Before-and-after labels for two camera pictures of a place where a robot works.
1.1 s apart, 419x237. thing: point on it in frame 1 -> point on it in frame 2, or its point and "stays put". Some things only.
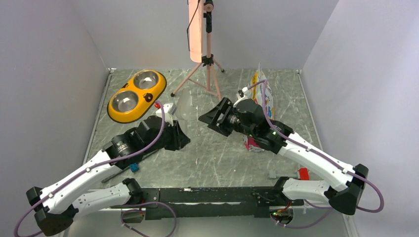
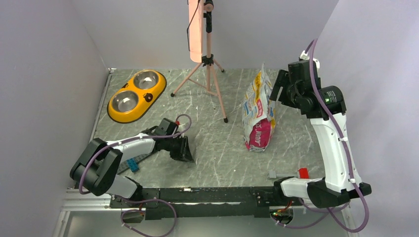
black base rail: x=183 y=203 stays put
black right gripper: x=211 y=117 -> x=281 y=81
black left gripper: x=179 y=139 -> x=184 y=153
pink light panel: x=195 y=30 stays put
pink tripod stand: x=207 y=59 stays put
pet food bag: x=256 y=94 stays put
